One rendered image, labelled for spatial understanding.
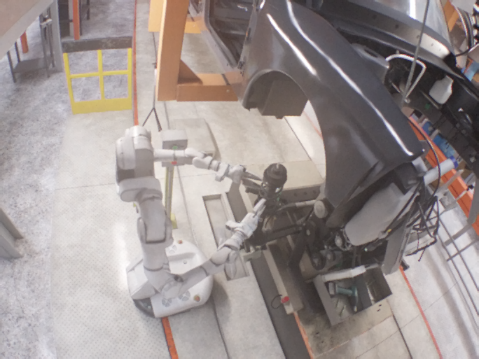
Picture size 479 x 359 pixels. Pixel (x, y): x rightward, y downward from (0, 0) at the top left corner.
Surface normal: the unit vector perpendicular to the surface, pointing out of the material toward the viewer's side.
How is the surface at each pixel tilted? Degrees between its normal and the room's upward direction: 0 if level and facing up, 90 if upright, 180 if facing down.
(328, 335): 0
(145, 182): 3
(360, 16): 92
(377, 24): 92
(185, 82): 0
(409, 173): 90
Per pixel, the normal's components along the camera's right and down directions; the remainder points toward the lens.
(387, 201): -0.69, -0.22
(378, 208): -0.89, 0.04
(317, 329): 0.23, -0.63
